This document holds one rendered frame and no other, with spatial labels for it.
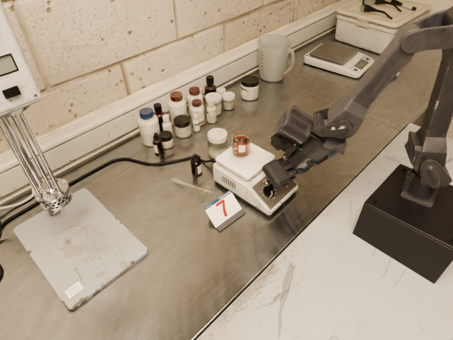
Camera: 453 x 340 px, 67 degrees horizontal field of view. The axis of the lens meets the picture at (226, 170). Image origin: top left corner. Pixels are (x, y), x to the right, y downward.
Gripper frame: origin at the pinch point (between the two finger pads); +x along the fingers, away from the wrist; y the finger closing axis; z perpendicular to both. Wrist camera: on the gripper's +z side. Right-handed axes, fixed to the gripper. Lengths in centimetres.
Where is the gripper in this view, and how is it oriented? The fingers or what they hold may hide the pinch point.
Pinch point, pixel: (285, 171)
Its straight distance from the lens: 87.7
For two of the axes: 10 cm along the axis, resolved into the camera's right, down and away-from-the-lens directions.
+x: -3.7, 4.1, 8.3
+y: -7.6, 3.8, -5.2
